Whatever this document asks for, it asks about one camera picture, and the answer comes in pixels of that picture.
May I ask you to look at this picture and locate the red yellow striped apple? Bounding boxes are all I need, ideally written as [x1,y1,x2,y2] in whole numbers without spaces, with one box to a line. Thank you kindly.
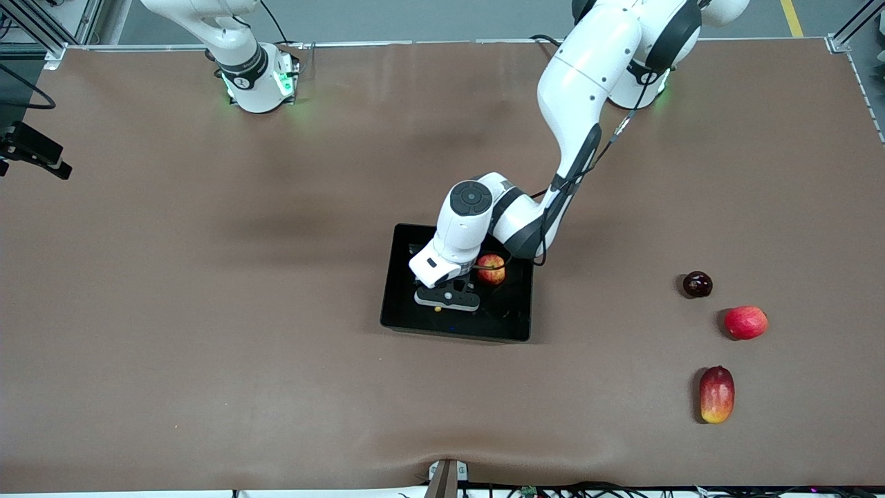
[477,254,506,286]

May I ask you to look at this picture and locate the black rectangular box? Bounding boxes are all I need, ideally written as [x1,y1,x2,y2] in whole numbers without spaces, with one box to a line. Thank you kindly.
[380,223,534,343]

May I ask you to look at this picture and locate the large table mat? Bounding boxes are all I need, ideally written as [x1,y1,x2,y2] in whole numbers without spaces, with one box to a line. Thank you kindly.
[0,38,885,493]

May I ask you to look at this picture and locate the dark purple plum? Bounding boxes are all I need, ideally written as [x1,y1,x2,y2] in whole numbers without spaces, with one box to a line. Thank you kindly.
[682,271,714,299]

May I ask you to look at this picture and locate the red yellow mango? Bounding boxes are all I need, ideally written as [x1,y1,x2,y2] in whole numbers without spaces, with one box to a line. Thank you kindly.
[699,366,736,424]

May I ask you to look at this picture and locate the metal bracket with post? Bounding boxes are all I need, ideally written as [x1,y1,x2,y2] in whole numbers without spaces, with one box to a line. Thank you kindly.
[427,459,469,498]

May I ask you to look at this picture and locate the black right arm base cable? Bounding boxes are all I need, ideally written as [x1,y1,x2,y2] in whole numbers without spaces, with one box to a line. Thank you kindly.
[257,0,305,78]

